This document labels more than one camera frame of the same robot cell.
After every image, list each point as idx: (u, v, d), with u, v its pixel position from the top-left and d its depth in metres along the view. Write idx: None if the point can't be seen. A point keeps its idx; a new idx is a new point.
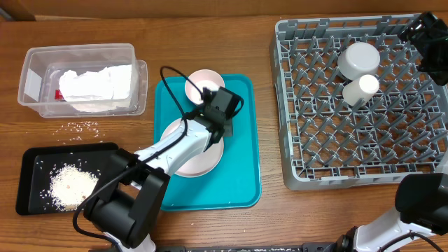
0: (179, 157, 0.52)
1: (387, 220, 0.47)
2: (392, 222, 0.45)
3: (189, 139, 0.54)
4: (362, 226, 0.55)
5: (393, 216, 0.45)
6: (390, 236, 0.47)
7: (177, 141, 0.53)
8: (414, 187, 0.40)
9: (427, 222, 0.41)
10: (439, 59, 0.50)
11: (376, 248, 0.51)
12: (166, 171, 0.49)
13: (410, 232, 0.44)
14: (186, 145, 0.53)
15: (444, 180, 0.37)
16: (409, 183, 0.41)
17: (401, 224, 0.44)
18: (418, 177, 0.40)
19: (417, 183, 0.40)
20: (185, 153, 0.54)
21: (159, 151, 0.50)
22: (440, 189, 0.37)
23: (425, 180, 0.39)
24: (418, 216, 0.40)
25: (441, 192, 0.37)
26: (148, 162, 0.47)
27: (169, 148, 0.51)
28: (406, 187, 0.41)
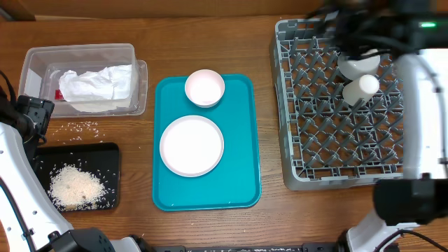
0: (33, 189, 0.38)
1: (373, 225, 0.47)
2: (378, 226, 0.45)
3: (5, 171, 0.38)
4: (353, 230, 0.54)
5: (377, 220, 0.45)
6: (382, 236, 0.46)
7: (9, 186, 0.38)
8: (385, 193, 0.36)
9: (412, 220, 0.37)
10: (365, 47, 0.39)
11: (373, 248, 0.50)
12: (53, 224, 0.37)
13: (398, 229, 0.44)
14: (21, 179, 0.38)
15: (416, 187, 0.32)
16: (383, 190, 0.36)
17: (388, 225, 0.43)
18: (388, 184, 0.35)
19: (388, 192, 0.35)
20: (28, 170, 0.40)
21: (22, 225, 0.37)
22: (415, 196, 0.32)
23: (397, 186, 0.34)
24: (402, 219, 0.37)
25: (421, 201, 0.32)
26: (37, 247, 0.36)
27: (21, 206, 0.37)
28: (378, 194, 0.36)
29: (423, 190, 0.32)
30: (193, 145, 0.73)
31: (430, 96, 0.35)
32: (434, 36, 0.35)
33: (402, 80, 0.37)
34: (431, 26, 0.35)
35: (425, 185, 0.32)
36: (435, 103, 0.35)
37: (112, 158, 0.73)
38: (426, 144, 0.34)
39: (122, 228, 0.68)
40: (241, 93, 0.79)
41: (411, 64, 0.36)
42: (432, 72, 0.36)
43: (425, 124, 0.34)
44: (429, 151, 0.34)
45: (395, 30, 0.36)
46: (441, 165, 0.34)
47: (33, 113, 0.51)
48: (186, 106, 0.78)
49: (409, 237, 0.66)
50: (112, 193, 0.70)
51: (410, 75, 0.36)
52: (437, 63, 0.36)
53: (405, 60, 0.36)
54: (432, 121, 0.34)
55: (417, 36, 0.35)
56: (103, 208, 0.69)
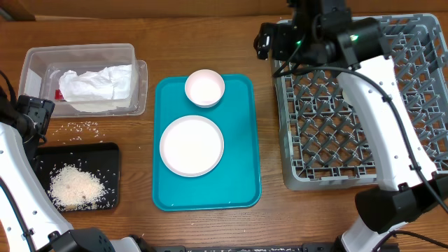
0: (33, 189, 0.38)
1: (365, 232, 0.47)
2: (371, 232, 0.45)
3: (5, 171, 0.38)
4: (346, 236, 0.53)
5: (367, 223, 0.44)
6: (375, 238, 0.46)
7: (8, 187, 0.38)
8: (372, 208, 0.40)
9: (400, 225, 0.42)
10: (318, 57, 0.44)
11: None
12: (52, 224, 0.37)
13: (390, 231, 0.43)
14: (20, 179, 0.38)
15: (397, 201, 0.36)
16: (369, 204, 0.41)
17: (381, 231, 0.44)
18: (372, 198, 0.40)
19: (374, 206, 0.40)
20: (28, 170, 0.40)
21: (22, 225, 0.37)
22: (400, 209, 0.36)
23: (381, 203, 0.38)
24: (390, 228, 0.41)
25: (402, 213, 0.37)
26: (37, 247, 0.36)
27: (21, 206, 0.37)
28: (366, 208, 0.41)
29: (404, 202, 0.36)
30: (193, 145, 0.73)
31: (382, 108, 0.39)
32: (359, 47, 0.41)
33: (358, 99, 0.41)
34: (355, 38, 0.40)
35: (404, 195, 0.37)
36: (386, 113, 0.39)
37: (112, 158, 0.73)
38: (394, 155, 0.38)
39: (122, 229, 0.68)
40: (241, 93, 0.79)
41: (360, 83, 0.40)
42: (379, 83, 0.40)
43: (386, 136, 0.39)
44: (398, 161, 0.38)
45: (327, 48, 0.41)
46: (414, 171, 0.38)
47: (33, 113, 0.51)
48: (186, 106, 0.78)
49: (409, 237, 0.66)
50: (112, 193, 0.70)
51: (363, 95, 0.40)
52: (378, 71, 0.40)
53: (351, 81, 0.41)
54: (390, 131, 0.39)
55: (347, 50, 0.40)
56: (103, 208, 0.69)
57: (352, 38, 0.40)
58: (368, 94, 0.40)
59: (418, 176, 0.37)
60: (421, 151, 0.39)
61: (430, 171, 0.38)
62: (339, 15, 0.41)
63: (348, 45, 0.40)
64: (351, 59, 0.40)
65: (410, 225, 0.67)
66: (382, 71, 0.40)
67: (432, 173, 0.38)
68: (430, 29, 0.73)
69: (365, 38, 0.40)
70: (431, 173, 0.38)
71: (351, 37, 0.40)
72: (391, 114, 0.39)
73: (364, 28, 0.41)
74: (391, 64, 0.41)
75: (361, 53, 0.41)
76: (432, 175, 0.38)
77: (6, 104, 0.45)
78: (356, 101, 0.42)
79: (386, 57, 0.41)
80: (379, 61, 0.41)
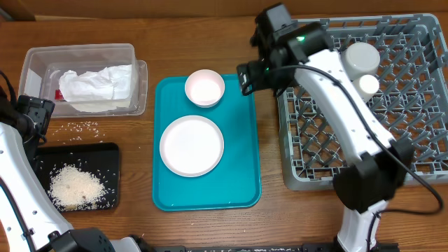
0: (32, 188, 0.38)
1: (352, 220, 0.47)
2: (355, 217, 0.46)
3: (5, 171, 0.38)
4: (341, 234, 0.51)
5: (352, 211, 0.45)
6: (365, 225, 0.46)
7: (8, 186, 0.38)
8: (346, 185, 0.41)
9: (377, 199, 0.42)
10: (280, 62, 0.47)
11: (365, 243, 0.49)
12: (53, 224, 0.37)
13: (374, 213, 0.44)
14: (20, 180, 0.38)
15: (360, 166, 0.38)
16: (343, 181, 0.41)
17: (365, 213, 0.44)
18: (344, 174, 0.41)
19: (347, 180, 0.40)
20: (28, 170, 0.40)
21: (22, 225, 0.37)
22: (365, 176, 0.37)
23: (351, 175, 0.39)
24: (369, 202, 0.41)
25: (369, 179, 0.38)
26: (36, 247, 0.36)
27: (21, 206, 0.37)
28: (342, 187, 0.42)
29: (366, 166, 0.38)
30: (192, 145, 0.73)
31: (334, 92, 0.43)
32: (306, 44, 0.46)
33: (315, 89, 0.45)
34: (302, 38, 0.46)
35: (367, 160, 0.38)
36: (338, 94, 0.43)
37: (112, 158, 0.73)
38: (351, 128, 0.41)
39: (122, 228, 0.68)
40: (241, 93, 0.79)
41: (313, 73, 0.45)
42: (328, 71, 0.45)
43: (341, 114, 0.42)
44: (355, 134, 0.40)
45: (281, 53, 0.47)
46: (371, 140, 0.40)
47: (33, 113, 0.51)
48: (185, 106, 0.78)
49: (409, 237, 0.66)
50: (112, 193, 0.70)
51: (317, 82, 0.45)
52: (325, 61, 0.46)
53: (304, 74, 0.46)
54: (344, 109, 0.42)
55: (296, 49, 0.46)
56: (103, 208, 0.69)
57: (298, 38, 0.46)
58: (320, 80, 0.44)
59: (376, 144, 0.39)
60: (376, 124, 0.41)
61: (387, 138, 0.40)
62: (288, 29, 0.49)
63: (295, 44, 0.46)
64: (301, 54, 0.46)
65: (410, 225, 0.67)
66: (329, 61, 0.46)
67: (390, 141, 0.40)
68: (430, 29, 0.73)
69: (310, 37, 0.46)
70: (388, 140, 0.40)
71: (297, 38, 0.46)
72: (343, 95, 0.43)
73: (309, 31, 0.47)
74: (336, 56, 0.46)
75: (309, 50, 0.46)
76: (390, 141, 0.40)
77: (5, 105, 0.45)
78: (314, 94, 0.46)
79: (330, 50, 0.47)
80: (325, 54, 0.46)
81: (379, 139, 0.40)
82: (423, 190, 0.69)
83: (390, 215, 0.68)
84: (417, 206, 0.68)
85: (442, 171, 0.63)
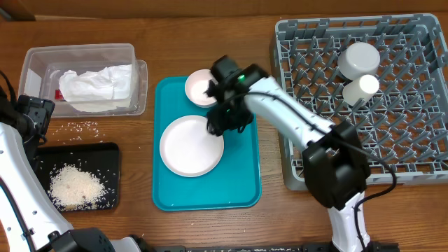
0: (32, 188, 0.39)
1: (337, 218, 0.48)
2: (337, 214, 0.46)
3: (5, 171, 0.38)
4: (336, 237, 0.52)
5: (333, 209, 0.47)
6: (350, 220, 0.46)
7: (8, 187, 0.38)
8: (309, 179, 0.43)
9: (344, 186, 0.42)
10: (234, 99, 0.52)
11: (358, 240, 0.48)
12: (52, 224, 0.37)
13: (354, 207, 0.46)
14: (21, 180, 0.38)
15: (307, 153, 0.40)
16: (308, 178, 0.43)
17: (344, 207, 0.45)
18: (305, 171, 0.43)
19: (309, 175, 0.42)
20: (27, 171, 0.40)
21: (22, 224, 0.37)
22: (312, 161, 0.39)
23: (306, 168, 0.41)
24: (337, 190, 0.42)
25: (318, 164, 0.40)
26: (36, 247, 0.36)
27: (21, 206, 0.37)
28: (311, 183, 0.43)
29: (313, 152, 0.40)
30: (190, 145, 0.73)
31: (275, 104, 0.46)
32: (247, 80, 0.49)
33: (261, 109, 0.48)
34: (241, 77, 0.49)
35: (313, 148, 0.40)
36: (278, 106, 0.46)
37: (112, 158, 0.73)
38: (295, 127, 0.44)
39: (122, 228, 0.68)
40: None
41: (254, 96, 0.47)
42: (267, 92, 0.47)
43: (285, 119, 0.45)
44: (299, 130, 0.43)
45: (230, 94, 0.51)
46: (313, 131, 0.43)
47: (33, 113, 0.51)
48: (186, 106, 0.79)
49: (409, 237, 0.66)
50: (112, 193, 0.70)
51: (260, 103, 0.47)
52: (263, 85, 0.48)
53: (250, 101, 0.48)
54: (287, 115, 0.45)
55: (239, 87, 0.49)
56: (103, 208, 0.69)
57: (238, 77, 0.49)
58: (262, 100, 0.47)
59: (318, 134, 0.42)
60: (316, 117, 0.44)
61: (327, 124, 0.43)
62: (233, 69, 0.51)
63: (239, 85, 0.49)
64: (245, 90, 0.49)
65: (411, 225, 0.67)
66: (266, 85, 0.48)
67: (331, 126, 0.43)
68: (430, 29, 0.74)
69: (250, 74, 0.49)
70: (329, 126, 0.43)
71: (238, 77, 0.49)
72: (283, 104, 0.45)
73: (248, 71, 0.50)
74: (271, 80, 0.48)
75: (251, 85, 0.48)
76: (330, 127, 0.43)
77: (6, 105, 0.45)
78: (262, 112, 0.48)
79: (266, 77, 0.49)
80: (262, 82, 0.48)
81: (320, 128, 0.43)
82: (423, 190, 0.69)
83: (391, 215, 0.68)
84: (417, 207, 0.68)
85: (442, 171, 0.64)
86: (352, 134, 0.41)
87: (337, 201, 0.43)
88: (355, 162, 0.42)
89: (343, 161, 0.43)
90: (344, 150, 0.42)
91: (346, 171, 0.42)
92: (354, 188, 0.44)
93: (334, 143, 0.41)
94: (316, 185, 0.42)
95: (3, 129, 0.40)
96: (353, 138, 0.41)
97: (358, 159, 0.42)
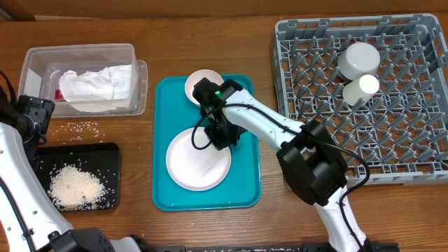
0: (32, 187, 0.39)
1: (325, 217, 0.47)
2: (325, 213, 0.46)
3: (5, 171, 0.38)
4: (332, 239, 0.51)
5: (320, 209, 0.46)
6: (339, 217, 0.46)
7: (8, 186, 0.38)
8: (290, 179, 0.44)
9: (323, 182, 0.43)
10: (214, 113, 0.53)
11: (352, 237, 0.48)
12: (52, 224, 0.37)
13: (339, 201, 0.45)
14: (20, 180, 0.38)
15: (282, 153, 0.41)
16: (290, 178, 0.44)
17: (328, 203, 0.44)
18: (285, 172, 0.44)
19: (290, 175, 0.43)
20: (27, 171, 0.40)
21: (22, 224, 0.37)
22: (287, 159, 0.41)
23: (285, 168, 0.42)
24: (316, 187, 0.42)
25: (293, 163, 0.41)
26: (36, 248, 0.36)
27: (20, 206, 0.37)
28: (294, 183, 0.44)
29: (287, 152, 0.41)
30: (182, 147, 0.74)
31: (248, 113, 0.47)
32: (223, 96, 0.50)
33: (238, 119, 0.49)
34: (217, 93, 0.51)
35: (287, 148, 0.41)
36: (253, 114, 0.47)
37: (112, 158, 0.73)
38: (270, 130, 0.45)
39: (122, 228, 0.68)
40: None
41: (230, 108, 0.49)
42: (242, 103, 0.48)
43: (259, 125, 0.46)
44: (273, 134, 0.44)
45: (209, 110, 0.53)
46: (287, 132, 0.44)
47: (33, 113, 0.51)
48: (186, 106, 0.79)
49: (409, 236, 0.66)
50: (112, 193, 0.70)
51: (236, 114, 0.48)
52: (237, 96, 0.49)
53: (227, 112, 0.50)
54: (262, 122, 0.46)
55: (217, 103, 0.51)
56: (103, 208, 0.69)
57: (215, 93, 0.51)
58: (238, 111, 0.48)
59: (291, 134, 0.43)
60: (288, 120, 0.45)
61: (298, 124, 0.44)
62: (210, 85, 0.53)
63: (215, 99, 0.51)
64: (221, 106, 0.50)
65: (411, 225, 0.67)
66: (240, 96, 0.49)
67: (302, 125, 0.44)
68: (430, 29, 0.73)
69: (226, 90, 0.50)
70: (300, 126, 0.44)
71: (214, 93, 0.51)
72: (256, 111, 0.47)
73: (225, 85, 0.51)
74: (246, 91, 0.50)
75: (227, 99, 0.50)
76: (301, 127, 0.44)
77: (6, 105, 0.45)
78: (241, 123, 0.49)
79: (241, 90, 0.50)
80: (236, 94, 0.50)
81: (292, 129, 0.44)
82: (423, 190, 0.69)
83: (390, 215, 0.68)
84: (417, 206, 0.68)
85: (442, 171, 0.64)
86: (323, 131, 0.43)
87: (319, 197, 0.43)
88: (330, 157, 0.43)
89: (319, 158, 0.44)
90: (318, 148, 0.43)
91: (324, 167, 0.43)
92: (334, 183, 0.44)
93: (308, 142, 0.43)
94: (297, 183, 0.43)
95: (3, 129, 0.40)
96: (323, 134, 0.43)
97: (332, 155, 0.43)
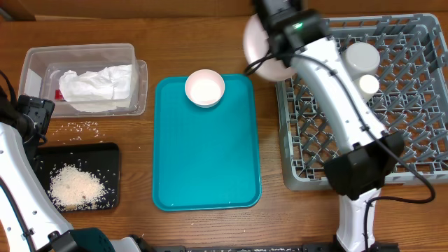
0: (32, 187, 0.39)
1: (347, 209, 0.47)
2: (349, 206, 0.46)
3: (5, 171, 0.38)
4: (339, 231, 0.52)
5: (346, 200, 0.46)
6: (359, 217, 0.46)
7: (9, 186, 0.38)
8: None
9: (367, 187, 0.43)
10: (282, 43, 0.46)
11: (362, 238, 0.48)
12: (52, 223, 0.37)
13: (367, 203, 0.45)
14: (20, 179, 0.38)
15: (352, 158, 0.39)
16: None
17: (358, 199, 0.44)
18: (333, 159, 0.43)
19: None
20: (28, 171, 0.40)
21: (22, 224, 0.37)
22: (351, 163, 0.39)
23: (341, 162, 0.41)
24: (358, 190, 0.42)
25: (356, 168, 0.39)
26: (36, 248, 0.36)
27: (21, 206, 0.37)
28: None
29: (355, 156, 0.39)
30: None
31: (330, 81, 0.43)
32: (303, 29, 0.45)
33: (310, 78, 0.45)
34: (298, 24, 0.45)
35: (358, 152, 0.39)
36: (332, 85, 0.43)
37: (112, 158, 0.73)
38: (346, 120, 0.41)
39: (122, 229, 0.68)
40: (241, 92, 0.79)
41: (309, 63, 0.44)
42: (325, 61, 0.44)
43: (335, 103, 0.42)
44: (348, 125, 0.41)
45: (277, 39, 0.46)
46: (365, 132, 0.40)
47: (33, 113, 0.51)
48: (186, 106, 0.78)
49: (409, 237, 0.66)
50: (112, 193, 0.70)
51: (313, 72, 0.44)
52: (323, 50, 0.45)
53: (299, 61, 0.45)
54: (340, 103, 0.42)
55: (293, 37, 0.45)
56: (103, 208, 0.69)
57: (294, 24, 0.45)
58: (316, 70, 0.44)
59: (369, 136, 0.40)
60: (369, 116, 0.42)
61: (379, 130, 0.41)
62: (285, 12, 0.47)
63: (292, 31, 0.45)
64: (297, 43, 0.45)
65: (411, 225, 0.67)
66: (325, 50, 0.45)
67: (383, 131, 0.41)
68: (430, 29, 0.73)
69: (306, 22, 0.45)
70: (381, 131, 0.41)
71: (295, 24, 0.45)
72: (337, 85, 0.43)
73: (306, 17, 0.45)
74: (332, 45, 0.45)
75: (308, 37, 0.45)
76: (382, 133, 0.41)
77: (6, 105, 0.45)
78: (310, 82, 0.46)
79: (327, 38, 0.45)
80: (321, 43, 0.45)
81: (372, 131, 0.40)
82: (423, 190, 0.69)
83: (390, 215, 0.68)
84: (417, 206, 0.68)
85: (442, 171, 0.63)
86: (400, 145, 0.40)
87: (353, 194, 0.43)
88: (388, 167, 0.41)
89: None
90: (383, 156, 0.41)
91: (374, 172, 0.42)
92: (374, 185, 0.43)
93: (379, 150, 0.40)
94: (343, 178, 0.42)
95: (4, 129, 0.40)
96: (399, 149, 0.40)
97: (391, 166, 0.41)
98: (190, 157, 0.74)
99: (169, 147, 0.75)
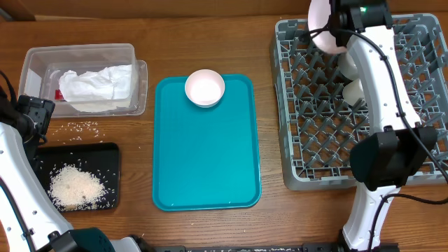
0: (32, 187, 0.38)
1: (361, 201, 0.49)
2: (365, 197, 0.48)
3: (5, 171, 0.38)
4: (346, 225, 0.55)
5: (362, 191, 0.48)
6: (370, 211, 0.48)
7: (8, 186, 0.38)
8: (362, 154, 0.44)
9: (387, 180, 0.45)
10: (344, 22, 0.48)
11: (367, 234, 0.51)
12: (51, 223, 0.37)
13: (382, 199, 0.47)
14: (20, 179, 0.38)
15: (381, 139, 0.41)
16: (360, 151, 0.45)
17: (374, 191, 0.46)
18: (361, 143, 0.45)
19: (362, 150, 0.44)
20: (28, 171, 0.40)
21: (22, 224, 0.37)
22: (380, 145, 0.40)
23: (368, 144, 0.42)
24: (379, 179, 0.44)
25: (383, 151, 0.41)
26: (36, 248, 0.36)
27: (20, 206, 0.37)
28: (358, 156, 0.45)
29: (386, 139, 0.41)
30: None
31: (379, 65, 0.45)
32: (368, 15, 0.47)
33: (360, 60, 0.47)
34: (364, 8, 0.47)
35: (388, 134, 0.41)
36: (381, 69, 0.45)
37: (112, 158, 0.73)
38: (384, 103, 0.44)
39: (122, 229, 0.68)
40: (241, 92, 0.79)
41: (362, 43, 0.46)
42: (380, 45, 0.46)
43: (378, 86, 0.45)
44: (386, 108, 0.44)
45: (341, 17, 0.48)
46: (400, 118, 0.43)
47: (33, 113, 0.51)
48: (185, 106, 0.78)
49: (409, 237, 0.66)
50: (112, 193, 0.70)
51: (365, 54, 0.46)
52: (380, 36, 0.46)
53: (355, 41, 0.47)
54: (384, 86, 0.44)
55: (356, 18, 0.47)
56: (103, 208, 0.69)
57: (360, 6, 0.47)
58: (369, 52, 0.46)
59: (402, 122, 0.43)
60: (408, 106, 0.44)
61: (414, 121, 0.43)
62: None
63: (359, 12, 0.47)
64: (359, 24, 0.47)
65: (411, 225, 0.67)
66: (382, 36, 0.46)
67: (417, 123, 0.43)
68: (430, 29, 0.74)
69: (372, 8, 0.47)
70: (414, 122, 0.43)
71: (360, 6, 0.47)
72: (385, 69, 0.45)
73: (374, 3, 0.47)
74: (390, 33, 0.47)
75: (369, 22, 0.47)
76: (416, 124, 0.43)
77: (5, 105, 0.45)
78: (358, 63, 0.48)
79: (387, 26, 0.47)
80: (381, 29, 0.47)
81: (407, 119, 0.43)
82: (423, 190, 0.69)
83: (390, 215, 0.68)
84: (416, 206, 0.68)
85: None
86: (432, 141, 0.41)
87: (372, 183, 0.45)
88: (413, 163, 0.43)
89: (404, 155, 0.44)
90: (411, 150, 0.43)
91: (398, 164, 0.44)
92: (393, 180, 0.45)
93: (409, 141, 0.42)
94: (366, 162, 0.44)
95: (3, 129, 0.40)
96: (430, 143, 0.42)
97: (416, 162, 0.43)
98: (190, 156, 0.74)
99: (170, 147, 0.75)
